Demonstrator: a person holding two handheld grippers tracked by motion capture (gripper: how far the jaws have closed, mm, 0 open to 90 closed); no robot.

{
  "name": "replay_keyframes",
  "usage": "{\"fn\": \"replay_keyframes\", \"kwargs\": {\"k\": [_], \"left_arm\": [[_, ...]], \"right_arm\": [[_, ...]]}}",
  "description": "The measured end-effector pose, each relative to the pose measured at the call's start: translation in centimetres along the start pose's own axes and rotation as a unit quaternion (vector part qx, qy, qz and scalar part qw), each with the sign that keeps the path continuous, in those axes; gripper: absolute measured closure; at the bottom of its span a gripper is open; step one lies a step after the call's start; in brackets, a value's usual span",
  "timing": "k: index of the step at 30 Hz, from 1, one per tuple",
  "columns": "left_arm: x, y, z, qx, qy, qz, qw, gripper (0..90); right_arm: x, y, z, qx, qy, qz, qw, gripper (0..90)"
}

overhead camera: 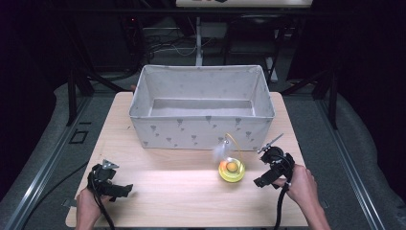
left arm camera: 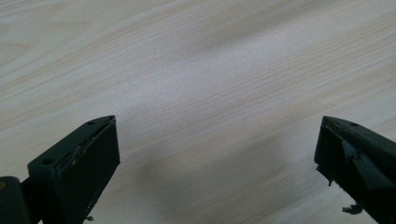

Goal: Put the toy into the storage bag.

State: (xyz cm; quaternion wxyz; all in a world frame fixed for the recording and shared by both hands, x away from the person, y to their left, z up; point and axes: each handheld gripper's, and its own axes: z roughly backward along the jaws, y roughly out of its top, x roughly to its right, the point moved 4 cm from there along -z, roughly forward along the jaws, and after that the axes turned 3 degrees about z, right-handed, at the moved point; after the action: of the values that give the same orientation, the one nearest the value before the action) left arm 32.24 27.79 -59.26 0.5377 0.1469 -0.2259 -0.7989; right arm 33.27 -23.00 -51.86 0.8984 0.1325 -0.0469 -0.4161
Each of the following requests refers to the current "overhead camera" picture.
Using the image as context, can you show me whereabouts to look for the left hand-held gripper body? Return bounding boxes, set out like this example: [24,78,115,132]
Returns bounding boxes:
[87,158,121,198]

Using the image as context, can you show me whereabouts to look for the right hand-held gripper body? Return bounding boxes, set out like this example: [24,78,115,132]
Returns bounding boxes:
[257,132,296,185]

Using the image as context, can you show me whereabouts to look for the yellow cat toy with feather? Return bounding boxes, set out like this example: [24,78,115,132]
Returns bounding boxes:
[212,132,247,184]

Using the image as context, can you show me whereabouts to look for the grey fabric storage box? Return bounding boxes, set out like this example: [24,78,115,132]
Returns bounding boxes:
[128,64,277,151]

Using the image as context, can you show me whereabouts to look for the person's right hand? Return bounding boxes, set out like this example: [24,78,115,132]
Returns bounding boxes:
[271,163,316,209]

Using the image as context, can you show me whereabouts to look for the person's left hand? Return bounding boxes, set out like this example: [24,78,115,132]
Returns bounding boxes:
[75,186,113,226]

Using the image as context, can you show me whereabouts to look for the black metal stand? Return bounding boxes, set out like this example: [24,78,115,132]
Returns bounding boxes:
[65,28,128,127]
[281,63,340,130]

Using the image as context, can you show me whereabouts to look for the dark stool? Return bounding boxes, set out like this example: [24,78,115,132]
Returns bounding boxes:
[221,12,286,83]

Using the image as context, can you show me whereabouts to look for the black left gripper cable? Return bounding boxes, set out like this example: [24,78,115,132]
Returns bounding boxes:
[87,171,117,230]

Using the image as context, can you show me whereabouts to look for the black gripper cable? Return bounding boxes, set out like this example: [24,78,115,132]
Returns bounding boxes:
[87,171,117,230]
[273,182,290,230]

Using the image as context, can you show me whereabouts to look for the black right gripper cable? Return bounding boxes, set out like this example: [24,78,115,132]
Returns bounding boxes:
[273,182,290,230]

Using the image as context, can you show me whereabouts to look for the metal floor rail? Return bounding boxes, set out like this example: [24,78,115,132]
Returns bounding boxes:
[3,95,94,230]
[314,97,387,230]

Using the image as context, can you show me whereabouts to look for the white metal stand post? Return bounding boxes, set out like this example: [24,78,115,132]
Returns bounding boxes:
[194,16,205,67]

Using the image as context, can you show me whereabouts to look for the tangle of floor cables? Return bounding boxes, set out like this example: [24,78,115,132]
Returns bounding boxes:
[143,27,214,65]

